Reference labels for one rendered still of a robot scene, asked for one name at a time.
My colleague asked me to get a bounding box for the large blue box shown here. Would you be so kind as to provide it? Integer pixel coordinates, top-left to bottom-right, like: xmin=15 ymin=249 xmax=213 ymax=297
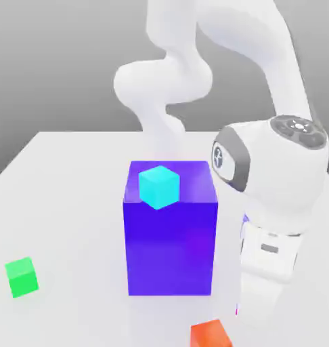
xmin=123 ymin=160 xmax=219 ymax=297

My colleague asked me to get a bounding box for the small green cube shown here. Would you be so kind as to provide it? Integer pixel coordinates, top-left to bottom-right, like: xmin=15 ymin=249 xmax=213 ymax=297
xmin=3 ymin=256 xmax=40 ymax=299

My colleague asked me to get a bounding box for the small orange cube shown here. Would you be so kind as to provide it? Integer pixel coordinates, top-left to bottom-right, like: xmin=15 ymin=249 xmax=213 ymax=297
xmin=190 ymin=319 xmax=234 ymax=347

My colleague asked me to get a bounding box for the small cyan cube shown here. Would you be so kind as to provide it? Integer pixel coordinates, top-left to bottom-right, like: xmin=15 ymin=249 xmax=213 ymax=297
xmin=138 ymin=165 xmax=181 ymax=211

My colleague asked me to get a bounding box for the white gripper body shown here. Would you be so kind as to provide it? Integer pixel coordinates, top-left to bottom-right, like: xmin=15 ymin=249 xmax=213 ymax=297
xmin=238 ymin=271 xmax=286 ymax=328

